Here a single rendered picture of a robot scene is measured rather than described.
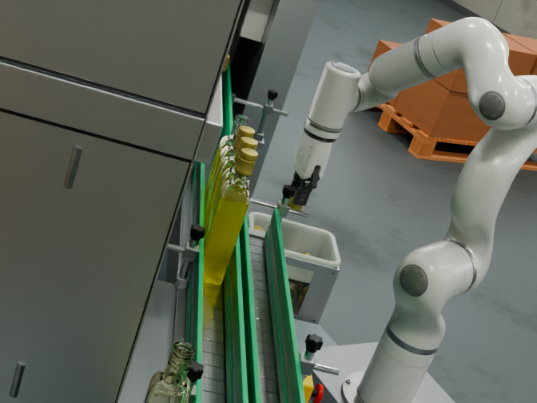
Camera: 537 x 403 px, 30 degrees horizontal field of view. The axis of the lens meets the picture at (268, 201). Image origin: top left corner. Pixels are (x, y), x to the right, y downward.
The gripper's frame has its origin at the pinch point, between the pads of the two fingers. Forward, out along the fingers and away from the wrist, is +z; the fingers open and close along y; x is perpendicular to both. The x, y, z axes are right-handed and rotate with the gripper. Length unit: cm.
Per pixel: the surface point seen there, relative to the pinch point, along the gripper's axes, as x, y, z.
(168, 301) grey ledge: -36, 42, 7
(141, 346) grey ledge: -43, 57, 7
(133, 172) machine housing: -58, 78, -35
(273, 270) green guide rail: -12.7, 29.9, 4.4
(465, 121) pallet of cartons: 247, -346, 91
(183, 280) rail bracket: -32.8, 36.4, 5.5
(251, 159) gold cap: -25.6, 31.8, -19.8
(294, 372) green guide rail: -21, 71, -1
